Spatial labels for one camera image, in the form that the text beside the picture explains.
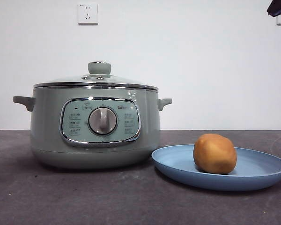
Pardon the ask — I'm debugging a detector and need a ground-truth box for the glass lid with green knob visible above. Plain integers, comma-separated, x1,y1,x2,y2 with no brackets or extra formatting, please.
33,61,159,91

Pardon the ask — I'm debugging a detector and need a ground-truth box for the pale green electric steamer pot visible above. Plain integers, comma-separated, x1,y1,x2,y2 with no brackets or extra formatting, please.
12,86,173,170

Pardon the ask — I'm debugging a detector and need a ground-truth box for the brown potato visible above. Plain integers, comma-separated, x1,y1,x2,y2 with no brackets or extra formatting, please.
193,133,238,175

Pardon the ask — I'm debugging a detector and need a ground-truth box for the blue plate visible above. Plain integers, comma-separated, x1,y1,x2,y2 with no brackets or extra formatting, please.
151,143,281,192

